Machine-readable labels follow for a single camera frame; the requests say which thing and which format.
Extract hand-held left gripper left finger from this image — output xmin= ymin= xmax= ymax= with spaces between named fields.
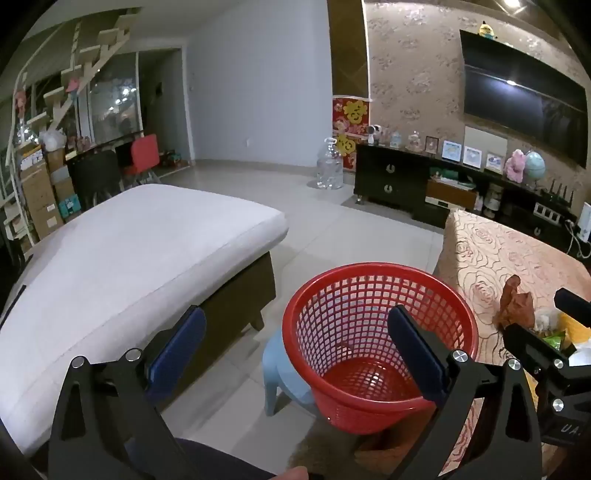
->
xmin=46 ymin=305 xmax=206 ymax=480

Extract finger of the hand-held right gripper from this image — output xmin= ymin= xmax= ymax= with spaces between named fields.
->
xmin=554 ymin=287 xmax=591 ymax=320
xmin=503 ymin=323 xmax=571 ymax=374

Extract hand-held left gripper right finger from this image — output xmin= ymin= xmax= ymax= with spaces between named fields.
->
xmin=388 ymin=305 xmax=543 ymax=480

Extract brown paper bag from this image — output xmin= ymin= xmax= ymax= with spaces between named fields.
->
xmin=493 ymin=275 xmax=536 ymax=328

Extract red plastic mesh basket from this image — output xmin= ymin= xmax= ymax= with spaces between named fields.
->
xmin=283 ymin=263 xmax=479 ymax=435

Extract white upright device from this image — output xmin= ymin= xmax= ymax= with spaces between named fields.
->
xmin=577 ymin=202 xmax=591 ymax=243

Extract light blue plastic stool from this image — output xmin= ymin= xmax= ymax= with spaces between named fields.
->
xmin=263 ymin=330 xmax=324 ymax=416

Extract peach floral tablecloth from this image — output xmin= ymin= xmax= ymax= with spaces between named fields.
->
xmin=434 ymin=210 xmax=591 ymax=480

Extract black wifi router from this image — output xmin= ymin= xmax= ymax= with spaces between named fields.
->
xmin=542 ymin=180 xmax=575 ymax=206

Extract white cushioned daybed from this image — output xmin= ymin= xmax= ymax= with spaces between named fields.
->
xmin=0 ymin=185 xmax=289 ymax=457

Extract stacked round jars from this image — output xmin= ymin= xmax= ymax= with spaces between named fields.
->
xmin=480 ymin=182 xmax=504 ymax=217

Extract brown fuzzy rug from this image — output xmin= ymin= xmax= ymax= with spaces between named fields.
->
xmin=288 ymin=427 xmax=370 ymax=480

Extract pale green globe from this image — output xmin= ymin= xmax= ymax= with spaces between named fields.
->
xmin=524 ymin=151 xmax=546 ymax=190

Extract pink plush toy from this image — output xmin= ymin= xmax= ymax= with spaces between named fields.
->
xmin=504 ymin=149 xmax=528 ymax=184

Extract black television cabinet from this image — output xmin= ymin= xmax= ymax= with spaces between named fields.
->
xmin=353 ymin=144 xmax=591 ymax=252

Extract green flat box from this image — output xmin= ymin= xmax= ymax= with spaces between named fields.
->
xmin=429 ymin=167 xmax=476 ymax=191

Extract black chair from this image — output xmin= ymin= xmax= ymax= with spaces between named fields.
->
xmin=67 ymin=150 xmax=123 ymax=208

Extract red chair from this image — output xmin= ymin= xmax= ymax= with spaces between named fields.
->
xmin=122 ymin=135 xmax=160 ymax=185

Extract clear plastic water jug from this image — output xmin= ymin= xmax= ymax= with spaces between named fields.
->
xmin=316 ymin=137 xmax=345 ymax=190

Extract stack of cardboard boxes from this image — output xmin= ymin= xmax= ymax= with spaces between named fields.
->
xmin=16 ymin=143 xmax=77 ymax=241

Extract glass sliding door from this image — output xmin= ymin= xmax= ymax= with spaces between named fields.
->
xmin=90 ymin=51 xmax=139 ymax=139

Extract white staircase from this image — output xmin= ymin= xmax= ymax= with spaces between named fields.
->
xmin=0 ymin=7 xmax=141 ymax=245

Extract wall-mounted black television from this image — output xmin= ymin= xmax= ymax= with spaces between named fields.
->
xmin=459 ymin=28 xmax=591 ymax=168

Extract red festive wall poster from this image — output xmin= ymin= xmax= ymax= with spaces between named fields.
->
xmin=332 ymin=96 xmax=370 ymax=174

